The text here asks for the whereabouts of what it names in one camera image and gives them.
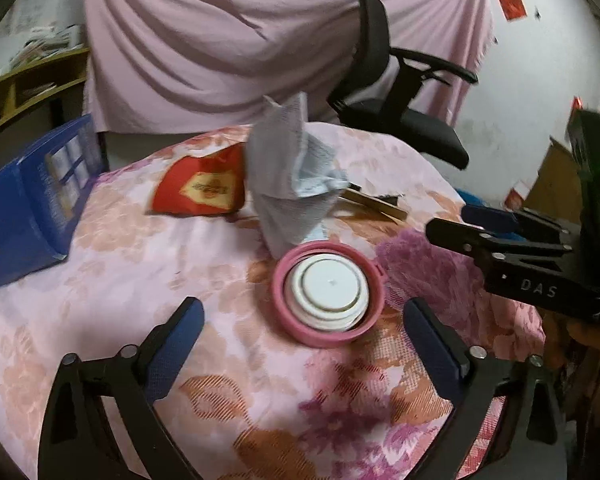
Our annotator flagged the brown cardboard box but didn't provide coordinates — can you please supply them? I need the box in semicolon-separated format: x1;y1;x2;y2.
524;135;587;223

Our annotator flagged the blue cardboard box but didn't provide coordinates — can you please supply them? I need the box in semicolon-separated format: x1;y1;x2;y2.
0;113;101;298

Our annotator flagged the pile of papers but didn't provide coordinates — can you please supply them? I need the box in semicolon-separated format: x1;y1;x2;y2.
7;24;87;70

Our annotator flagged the yellow wooden shelf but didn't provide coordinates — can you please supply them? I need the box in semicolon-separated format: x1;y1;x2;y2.
0;47;92;147

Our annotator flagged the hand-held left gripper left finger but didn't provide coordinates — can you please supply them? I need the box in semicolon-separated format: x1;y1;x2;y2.
37;297;206;480

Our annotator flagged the flat golden strip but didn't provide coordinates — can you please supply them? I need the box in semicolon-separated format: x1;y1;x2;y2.
337;187;410;223

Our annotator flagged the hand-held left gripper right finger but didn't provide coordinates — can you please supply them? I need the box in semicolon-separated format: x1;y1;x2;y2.
402;297;568;480

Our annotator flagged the grey crumpled cloth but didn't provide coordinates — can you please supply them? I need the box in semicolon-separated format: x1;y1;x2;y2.
245;92;350;260

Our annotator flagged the pink hanging cloth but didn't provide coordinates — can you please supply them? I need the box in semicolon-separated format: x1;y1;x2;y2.
83;0;496;133

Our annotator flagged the pink bowl with white plates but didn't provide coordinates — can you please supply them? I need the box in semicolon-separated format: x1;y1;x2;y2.
271;241;387;349

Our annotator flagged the white round cap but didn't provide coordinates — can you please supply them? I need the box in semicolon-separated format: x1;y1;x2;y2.
287;254;371;332

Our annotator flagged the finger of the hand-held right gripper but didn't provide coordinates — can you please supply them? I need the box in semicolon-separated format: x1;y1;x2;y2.
461;203;572;241
425;217;573;267

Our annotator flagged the floral pink tablecloth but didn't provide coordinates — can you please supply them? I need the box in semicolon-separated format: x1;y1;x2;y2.
0;124;548;480

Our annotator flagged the black office chair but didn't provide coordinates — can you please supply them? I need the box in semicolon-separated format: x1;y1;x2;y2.
326;0;479;171

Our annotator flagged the red snack packet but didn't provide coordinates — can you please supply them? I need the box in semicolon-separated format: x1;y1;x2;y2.
147;142;248;217

